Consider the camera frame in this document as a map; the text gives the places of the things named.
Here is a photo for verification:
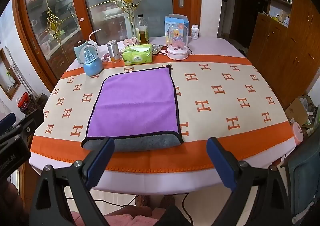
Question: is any cardboard box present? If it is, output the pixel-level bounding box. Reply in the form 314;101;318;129
284;96;316;127

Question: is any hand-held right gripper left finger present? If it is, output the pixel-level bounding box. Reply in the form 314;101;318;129
29;137;115;226

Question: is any pink glass dome ornament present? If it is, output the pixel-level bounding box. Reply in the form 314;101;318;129
167;23;188;61

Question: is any blue snow globe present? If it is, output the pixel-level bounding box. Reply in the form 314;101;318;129
79;44;103;76

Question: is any orange patterned blanket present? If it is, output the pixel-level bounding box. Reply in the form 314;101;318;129
29;54;295;174

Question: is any black cable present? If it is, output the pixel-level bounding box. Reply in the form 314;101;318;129
94;192;194;226

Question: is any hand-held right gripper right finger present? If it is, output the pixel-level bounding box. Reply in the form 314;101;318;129
206;137;292;226

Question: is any white cable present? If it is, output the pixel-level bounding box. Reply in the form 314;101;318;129
88;29;102;42

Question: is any teal chair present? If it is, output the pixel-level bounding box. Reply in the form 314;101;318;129
287;131;320;219

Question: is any glass sliding door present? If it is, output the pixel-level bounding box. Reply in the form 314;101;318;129
14;0;202;92

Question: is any wooden cabinet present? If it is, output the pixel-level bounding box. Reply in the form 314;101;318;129
246;0;320;110

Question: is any red pot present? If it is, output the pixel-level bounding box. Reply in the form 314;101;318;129
17;92;32;112

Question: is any purple towel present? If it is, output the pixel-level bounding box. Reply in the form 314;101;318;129
81;65;184;153

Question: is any silver metal can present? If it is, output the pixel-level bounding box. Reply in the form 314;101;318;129
107;40;120;63

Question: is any green tissue pack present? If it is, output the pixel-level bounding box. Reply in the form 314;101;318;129
122;44;153;66

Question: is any pink cushion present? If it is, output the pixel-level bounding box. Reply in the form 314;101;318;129
70;205;165;226

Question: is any blue carton box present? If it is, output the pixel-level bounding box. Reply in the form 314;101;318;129
164;14;190;45

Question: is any silver blister pack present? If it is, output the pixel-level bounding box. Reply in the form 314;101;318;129
151;44;168;55

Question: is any glass oil bottle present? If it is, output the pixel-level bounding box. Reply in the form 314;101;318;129
135;14;150;44

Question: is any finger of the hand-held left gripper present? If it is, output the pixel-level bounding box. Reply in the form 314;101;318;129
0;112;17;136
0;109;45;144

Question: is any pink round container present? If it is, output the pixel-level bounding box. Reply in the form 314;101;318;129
291;121;304;146

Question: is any teal humidifier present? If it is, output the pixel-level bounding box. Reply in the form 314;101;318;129
73;40;89;64

